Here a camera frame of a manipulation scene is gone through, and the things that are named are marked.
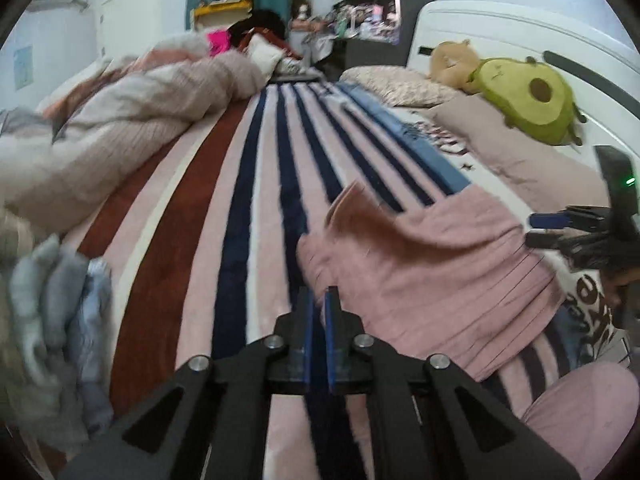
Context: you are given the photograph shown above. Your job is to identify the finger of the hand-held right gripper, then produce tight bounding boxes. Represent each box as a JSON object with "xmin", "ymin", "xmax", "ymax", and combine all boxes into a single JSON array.
[
  {"xmin": 529, "ymin": 206, "xmax": 610, "ymax": 232},
  {"xmin": 525, "ymin": 230, "xmax": 611, "ymax": 256}
]

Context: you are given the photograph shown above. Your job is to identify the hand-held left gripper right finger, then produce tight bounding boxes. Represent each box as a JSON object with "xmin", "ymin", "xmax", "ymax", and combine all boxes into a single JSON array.
[{"xmin": 324, "ymin": 286, "xmax": 581, "ymax": 480}]

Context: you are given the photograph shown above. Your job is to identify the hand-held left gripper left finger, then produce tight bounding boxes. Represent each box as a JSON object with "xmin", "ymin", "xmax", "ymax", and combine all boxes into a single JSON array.
[{"xmin": 60, "ymin": 287, "xmax": 316, "ymax": 480}]

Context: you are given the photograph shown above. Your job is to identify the pink knit pants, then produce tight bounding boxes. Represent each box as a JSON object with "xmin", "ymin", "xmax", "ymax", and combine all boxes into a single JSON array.
[{"xmin": 297, "ymin": 180, "xmax": 566, "ymax": 383}]

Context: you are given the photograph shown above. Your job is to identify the white printed bedsheet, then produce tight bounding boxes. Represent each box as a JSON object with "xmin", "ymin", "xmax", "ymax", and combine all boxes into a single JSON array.
[{"xmin": 395, "ymin": 105, "xmax": 633, "ymax": 366}]

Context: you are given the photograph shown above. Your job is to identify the pink pillow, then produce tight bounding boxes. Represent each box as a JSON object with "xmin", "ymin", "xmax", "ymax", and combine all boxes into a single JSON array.
[{"xmin": 430, "ymin": 95, "xmax": 616, "ymax": 211}]

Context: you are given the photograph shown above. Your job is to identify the green avocado plush toy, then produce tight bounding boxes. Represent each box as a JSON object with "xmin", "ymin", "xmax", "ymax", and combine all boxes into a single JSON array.
[{"xmin": 467, "ymin": 57, "xmax": 588, "ymax": 147}]

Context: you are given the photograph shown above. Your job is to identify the striped blanket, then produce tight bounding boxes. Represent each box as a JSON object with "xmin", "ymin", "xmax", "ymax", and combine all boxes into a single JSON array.
[{"xmin": 60, "ymin": 80, "xmax": 576, "ymax": 480}]

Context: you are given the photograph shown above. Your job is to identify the person's leg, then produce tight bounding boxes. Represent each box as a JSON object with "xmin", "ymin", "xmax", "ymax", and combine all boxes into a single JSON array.
[{"xmin": 520, "ymin": 362, "xmax": 640, "ymax": 480}]

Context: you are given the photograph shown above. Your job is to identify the brown plush toy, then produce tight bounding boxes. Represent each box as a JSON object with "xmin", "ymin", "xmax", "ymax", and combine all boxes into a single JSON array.
[{"xmin": 430, "ymin": 39, "xmax": 483, "ymax": 95}]

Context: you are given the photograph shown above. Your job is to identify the white headboard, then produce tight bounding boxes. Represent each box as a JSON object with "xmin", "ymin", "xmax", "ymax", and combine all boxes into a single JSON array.
[{"xmin": 406, "ymin": 0, "xmax": 640, "ymax": 201}]

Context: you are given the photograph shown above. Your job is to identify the floral pillow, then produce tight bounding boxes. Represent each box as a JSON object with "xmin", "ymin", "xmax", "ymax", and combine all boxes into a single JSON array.
[{"xmin": 340, "ymin": 66, "xmax": 463, "ymax": 108}]

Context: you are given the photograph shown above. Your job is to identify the grey bookshelf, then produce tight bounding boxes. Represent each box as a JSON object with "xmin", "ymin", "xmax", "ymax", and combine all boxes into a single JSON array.
[{"xmin": 332, "ymin": 0, "xmax": 438, "ymax": 68}]

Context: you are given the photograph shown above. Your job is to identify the grey blue clothes pile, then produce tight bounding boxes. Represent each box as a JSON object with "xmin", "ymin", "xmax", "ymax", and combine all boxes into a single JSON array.
[{"xmin": 0, "ymin": 210, "xmax": 116, "ymax": 451}]

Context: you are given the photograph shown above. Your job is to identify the white cushion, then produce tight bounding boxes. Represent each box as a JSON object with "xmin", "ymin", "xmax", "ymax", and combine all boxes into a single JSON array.
[{"xmin": 247, "ymin": 35, "xmax": 286, "ymax": 78}]

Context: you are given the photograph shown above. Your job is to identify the beige knit comforter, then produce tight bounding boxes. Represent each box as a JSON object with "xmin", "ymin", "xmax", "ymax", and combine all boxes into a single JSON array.
[{"xmin": 0, "ymin": 35, "xmax": 268, "ymax": 236}]

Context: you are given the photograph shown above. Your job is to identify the magenta cloth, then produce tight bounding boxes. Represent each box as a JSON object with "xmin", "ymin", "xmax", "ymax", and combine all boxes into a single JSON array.
[{"xmin": 207, "ymin": 30, "xmax": 232, "ymax": 56}]

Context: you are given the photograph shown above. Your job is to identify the yellow shelf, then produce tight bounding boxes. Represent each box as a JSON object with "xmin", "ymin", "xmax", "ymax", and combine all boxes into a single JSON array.
[{"xmin": 194, "ymin": 0, "xmax": 255, "ymax": 18}]

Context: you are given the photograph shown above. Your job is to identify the white door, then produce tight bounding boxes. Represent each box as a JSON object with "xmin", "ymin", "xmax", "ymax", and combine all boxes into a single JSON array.
[{"xmin": 97, "ymin": 0, "xmax": 163, "ymax": 61}]

